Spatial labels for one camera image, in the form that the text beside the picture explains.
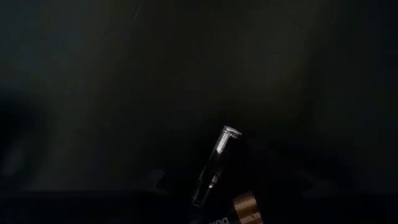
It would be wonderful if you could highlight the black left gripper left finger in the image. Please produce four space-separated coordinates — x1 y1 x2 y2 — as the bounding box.
141 139 200 224

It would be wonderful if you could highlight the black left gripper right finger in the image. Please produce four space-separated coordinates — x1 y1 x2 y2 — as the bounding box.
244 139 312 224

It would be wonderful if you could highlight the orange and black battery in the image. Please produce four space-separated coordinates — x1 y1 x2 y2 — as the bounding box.
210 192 259 224

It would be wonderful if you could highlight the silver and black battery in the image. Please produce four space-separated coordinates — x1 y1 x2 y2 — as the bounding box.
192 124 243 208

